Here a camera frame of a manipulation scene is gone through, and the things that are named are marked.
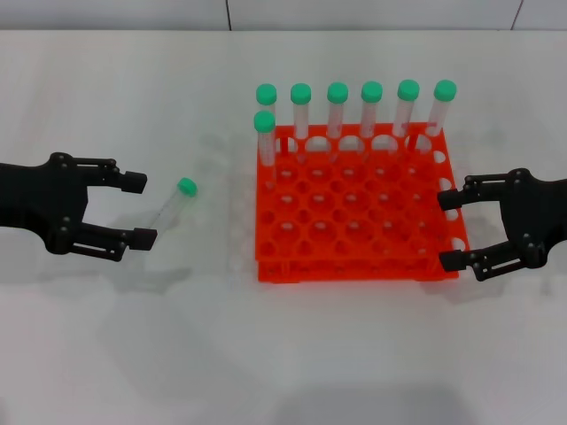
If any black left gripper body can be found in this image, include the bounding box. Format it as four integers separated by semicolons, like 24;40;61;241
0;152;105;255

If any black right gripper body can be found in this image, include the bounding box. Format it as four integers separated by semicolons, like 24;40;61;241
500;167;567;271

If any clear test tube green cap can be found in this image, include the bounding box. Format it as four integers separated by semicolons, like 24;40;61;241
255;82;280;130
148;176;199;236
290;82;313;163
252;110;278;187
360;81;384;150
326;81;350;151
424;79;458;138
392;79;421;147

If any orange test tube rack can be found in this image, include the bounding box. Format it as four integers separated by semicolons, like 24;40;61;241
254;122;472;284

